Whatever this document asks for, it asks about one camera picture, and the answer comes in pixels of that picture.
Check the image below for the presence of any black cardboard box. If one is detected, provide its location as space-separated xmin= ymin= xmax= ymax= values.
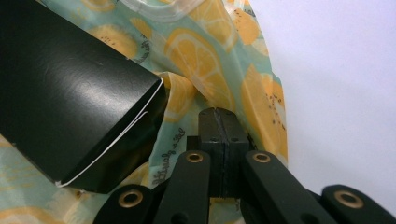
xmin=0 ymin=0 xmax=170 ymax=195

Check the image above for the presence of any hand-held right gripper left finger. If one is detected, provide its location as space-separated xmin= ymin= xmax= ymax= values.
xmin=186 ymin=106 xmax=231 ymax=199

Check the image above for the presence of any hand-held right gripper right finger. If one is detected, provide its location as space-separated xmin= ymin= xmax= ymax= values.
xmin=215 ymin=106 xmax=252 ymax=199

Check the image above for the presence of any patterned teal orange cloth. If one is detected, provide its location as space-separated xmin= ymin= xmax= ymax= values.
xmin=0 ymin=0 xmax=290 ymax=224

